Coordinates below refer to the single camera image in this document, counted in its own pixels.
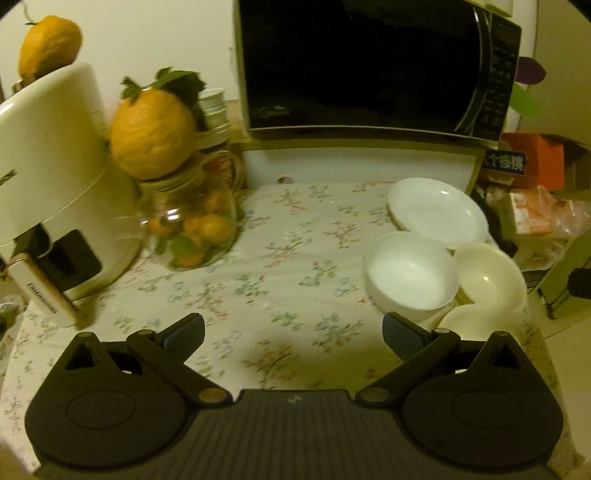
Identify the cream bowl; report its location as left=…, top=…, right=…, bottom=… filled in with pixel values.
left=439, top=304, right=527, bottom=346
left=453, top=242, right=527, bottom=312

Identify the large white bowl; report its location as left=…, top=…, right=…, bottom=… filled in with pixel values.
left=363, top=231, right=460, bottom=323

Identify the white plate with swirls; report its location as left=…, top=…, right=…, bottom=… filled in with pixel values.
left=387, top=178, right=489, bottom=250

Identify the floral tablecloth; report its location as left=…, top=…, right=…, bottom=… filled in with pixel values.
left=0, top=180, right=585, bottom=476

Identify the glass jar of small oranges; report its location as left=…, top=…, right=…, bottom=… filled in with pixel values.
left=138, top=158, right=238, bottom=271

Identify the snack box with logo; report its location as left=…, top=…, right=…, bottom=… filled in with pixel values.
left=513, top=239, right=572, bottom=293

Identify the white Changhong air fryer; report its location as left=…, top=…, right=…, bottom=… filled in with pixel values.
left=1, top=63, right=140, bottom=328

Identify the plastic bag with orange packs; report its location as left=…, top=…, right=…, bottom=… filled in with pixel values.
left=506, top=186, right=590, bottom=239

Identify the orange carton box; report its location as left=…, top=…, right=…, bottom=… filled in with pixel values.
left=479, top=133, right=590, bottom=192

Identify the large orange citrus with leaves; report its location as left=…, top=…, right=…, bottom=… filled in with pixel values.
left=109, top=67, right=207, bottom=181

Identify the black microwave oven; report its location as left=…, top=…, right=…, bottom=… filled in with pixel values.
left=233, top=0, right=522, bottom=142

